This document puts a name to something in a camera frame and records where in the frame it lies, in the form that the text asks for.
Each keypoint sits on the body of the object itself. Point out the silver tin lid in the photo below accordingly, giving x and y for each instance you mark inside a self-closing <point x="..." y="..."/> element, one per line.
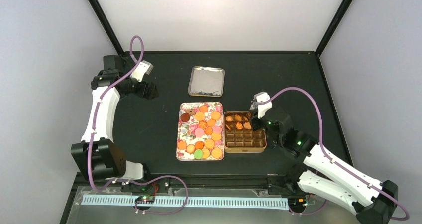
<point x="206" y="81"/>

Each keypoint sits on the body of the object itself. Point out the orange plain round cookie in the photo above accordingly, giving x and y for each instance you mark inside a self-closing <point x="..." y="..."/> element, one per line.
<point x="204" y="108"/>

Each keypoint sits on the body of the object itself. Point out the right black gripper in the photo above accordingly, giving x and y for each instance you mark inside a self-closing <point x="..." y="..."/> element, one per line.
<point x="254" y="125"/>

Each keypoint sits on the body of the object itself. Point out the pink sandwich cookie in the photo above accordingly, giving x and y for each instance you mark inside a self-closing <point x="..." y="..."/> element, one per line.
<point x="199" y="132"/>

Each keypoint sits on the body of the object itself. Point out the white slotted cable duct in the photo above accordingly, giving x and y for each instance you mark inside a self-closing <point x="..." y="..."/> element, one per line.
<point x="190" y="202"/>

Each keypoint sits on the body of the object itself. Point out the gold cookie tin box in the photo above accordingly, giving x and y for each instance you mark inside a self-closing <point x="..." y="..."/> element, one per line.
<point x="239" y="137"/>

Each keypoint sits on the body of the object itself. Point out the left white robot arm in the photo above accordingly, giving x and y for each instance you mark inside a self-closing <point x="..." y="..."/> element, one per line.
<point x="96" y="155"/>

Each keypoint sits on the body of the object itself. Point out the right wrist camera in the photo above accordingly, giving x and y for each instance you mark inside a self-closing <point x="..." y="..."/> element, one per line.
<point x="260" y="104"/>

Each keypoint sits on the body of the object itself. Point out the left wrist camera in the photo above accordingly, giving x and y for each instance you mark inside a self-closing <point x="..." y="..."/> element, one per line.
<point x="144" y="68"/>

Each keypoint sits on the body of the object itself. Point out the brown round chocolate cookie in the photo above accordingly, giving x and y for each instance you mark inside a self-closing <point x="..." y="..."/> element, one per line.
<point x="185" y="117"/>

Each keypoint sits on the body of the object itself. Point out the floral cookie tray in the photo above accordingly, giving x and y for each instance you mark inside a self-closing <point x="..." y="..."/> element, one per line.
<point x="212" y="143"/>

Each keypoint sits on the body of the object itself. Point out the green sandwich cookie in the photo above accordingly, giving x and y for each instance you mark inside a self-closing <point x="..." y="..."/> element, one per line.
<point x="198" y="154"/>

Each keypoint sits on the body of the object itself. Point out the yellow dotted round biscuit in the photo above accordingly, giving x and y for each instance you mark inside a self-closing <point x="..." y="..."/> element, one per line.
<point x="216" y="115"/>

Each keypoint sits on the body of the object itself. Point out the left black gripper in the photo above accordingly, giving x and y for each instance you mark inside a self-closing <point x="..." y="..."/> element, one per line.
<point x="148" y="93"/>

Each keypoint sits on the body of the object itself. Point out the brown flower cookie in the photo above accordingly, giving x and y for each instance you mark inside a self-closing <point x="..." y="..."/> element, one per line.
<point x="190" y="111"/>

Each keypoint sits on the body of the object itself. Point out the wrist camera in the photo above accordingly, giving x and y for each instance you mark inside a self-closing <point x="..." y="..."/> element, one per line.
<point x="260" y="104"/>
<point x="144" y="68"/>

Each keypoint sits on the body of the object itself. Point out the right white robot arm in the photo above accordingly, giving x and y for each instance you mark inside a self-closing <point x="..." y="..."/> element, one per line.
<point x="320" y="172"/>

